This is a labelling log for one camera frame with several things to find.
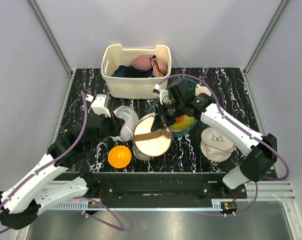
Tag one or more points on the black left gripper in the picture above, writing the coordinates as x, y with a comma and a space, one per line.
117, 124

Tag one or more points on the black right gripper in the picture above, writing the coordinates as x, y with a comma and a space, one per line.
161, 122

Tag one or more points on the beige brown-trimmed laundry bag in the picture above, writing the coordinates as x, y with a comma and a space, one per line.
148, 143

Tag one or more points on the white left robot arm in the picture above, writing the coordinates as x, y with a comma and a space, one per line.
23, 203

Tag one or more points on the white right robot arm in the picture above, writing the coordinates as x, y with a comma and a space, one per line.
259, 150

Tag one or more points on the white mesh laundry bag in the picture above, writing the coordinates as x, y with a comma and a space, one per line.
130, 118

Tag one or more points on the cream plastic laundry basket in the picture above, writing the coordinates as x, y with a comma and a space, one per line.
131, 88

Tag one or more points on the beige bra-print laundry bag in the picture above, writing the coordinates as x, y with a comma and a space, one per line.
215, 146

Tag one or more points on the pink bra in basket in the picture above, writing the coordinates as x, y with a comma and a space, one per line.
150, 63

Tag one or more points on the orange translucent cup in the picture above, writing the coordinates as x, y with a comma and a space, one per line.
180, 119

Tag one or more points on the yellow-green plate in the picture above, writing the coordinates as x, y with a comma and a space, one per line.
187, 122

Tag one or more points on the orange plastic bowl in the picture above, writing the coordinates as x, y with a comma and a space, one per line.
119, 156

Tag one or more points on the clear blue plastic tray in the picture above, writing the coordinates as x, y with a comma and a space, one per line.
190, 85

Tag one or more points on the dark navy clothes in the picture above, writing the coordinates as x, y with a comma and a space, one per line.
130, 72

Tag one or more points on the yellow-green mug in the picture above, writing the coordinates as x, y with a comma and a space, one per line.
199, 89

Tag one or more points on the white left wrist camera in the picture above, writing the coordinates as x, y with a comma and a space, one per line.
99, 104

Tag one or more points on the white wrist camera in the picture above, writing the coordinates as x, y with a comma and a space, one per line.
99, 104
162, 94

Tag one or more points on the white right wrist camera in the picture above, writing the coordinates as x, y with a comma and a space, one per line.
162, 94

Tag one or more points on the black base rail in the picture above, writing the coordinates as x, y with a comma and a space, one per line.
157, 190

